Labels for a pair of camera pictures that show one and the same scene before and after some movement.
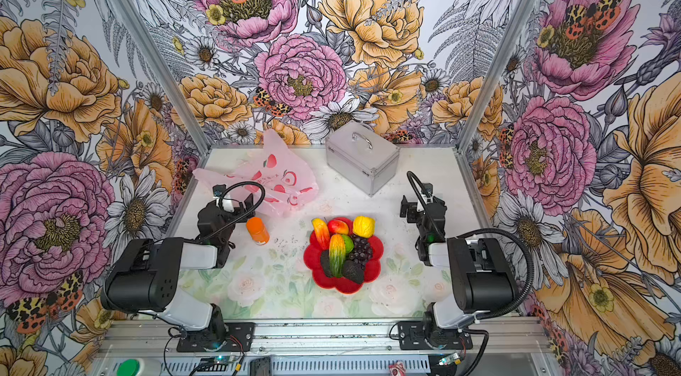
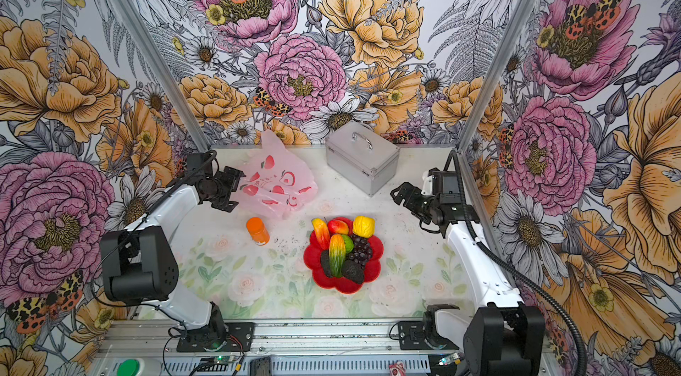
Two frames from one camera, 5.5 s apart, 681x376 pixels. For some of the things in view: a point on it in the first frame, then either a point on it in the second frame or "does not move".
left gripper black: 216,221 -> 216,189
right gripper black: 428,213 -> 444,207
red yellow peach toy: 337,226 does not move
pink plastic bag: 287,182 does not move
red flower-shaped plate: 312,256 does not move
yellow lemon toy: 364,226 does not move
